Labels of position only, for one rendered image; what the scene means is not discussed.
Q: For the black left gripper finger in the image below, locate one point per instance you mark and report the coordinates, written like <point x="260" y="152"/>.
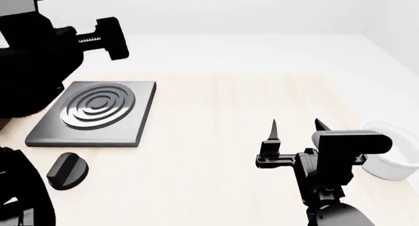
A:
<point x="113" y="38"/>

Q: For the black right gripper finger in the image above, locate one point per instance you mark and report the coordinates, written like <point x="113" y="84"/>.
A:
<point x="321" y="126"/>
<point x="271" y="146"/>

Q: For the dark grey ringed stove plate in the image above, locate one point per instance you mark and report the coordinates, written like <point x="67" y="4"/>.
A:
<point x="95" y="114"/>

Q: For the white round container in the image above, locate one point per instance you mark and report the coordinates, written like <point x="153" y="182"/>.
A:
<point x="393" y="162"/>

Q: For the black round stove knob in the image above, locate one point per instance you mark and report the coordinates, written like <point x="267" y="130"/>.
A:
<point x="68" y="170"/>

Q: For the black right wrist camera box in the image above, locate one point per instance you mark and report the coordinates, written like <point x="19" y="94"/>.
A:
<point x="353" y="143"/>

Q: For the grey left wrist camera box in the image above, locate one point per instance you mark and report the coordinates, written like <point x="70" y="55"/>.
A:
<point x="18" y="2"/>

